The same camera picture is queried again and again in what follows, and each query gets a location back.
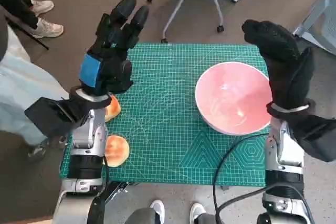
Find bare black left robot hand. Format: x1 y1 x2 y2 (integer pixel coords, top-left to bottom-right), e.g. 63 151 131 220
78 0 150 97

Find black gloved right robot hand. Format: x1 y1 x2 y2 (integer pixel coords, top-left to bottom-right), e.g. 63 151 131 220
240 19 314 109

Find long toy bread loaf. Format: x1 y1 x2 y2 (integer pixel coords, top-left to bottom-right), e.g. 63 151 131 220
104 94 121 123

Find pink bowl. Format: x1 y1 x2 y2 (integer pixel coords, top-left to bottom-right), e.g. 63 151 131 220
194 61 274 136

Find round toy bread bun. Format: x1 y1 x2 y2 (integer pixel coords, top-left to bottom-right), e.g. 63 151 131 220
103 134 130 168

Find grey mesh chair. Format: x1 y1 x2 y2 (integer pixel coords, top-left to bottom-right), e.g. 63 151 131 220
292 0 336 56

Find green cutting mat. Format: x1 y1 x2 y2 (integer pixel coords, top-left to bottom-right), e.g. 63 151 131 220
59 42 271 187

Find black stand leg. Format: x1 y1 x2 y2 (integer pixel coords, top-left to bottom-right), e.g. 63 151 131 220
5 15 50 51

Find person with grey knees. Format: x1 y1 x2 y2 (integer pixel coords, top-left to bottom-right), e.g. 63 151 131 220
125 199 224 224

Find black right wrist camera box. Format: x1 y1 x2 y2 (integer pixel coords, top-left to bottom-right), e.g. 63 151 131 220
286 115 336 162

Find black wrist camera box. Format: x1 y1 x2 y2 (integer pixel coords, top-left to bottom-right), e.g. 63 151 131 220
286 115 336 162
24 97 90 143

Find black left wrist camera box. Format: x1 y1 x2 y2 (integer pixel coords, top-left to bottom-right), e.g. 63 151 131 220
24 97 90 143

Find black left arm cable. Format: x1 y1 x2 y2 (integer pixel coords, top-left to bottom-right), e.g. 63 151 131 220
94 155 111 204

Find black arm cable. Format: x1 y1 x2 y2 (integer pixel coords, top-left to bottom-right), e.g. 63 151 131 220
94 155 111 204
212 132 316 224

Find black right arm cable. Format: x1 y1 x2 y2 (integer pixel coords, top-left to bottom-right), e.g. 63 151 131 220
212 132 316 224

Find black metal table rail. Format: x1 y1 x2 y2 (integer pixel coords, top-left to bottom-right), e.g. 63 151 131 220
104 181 140 209

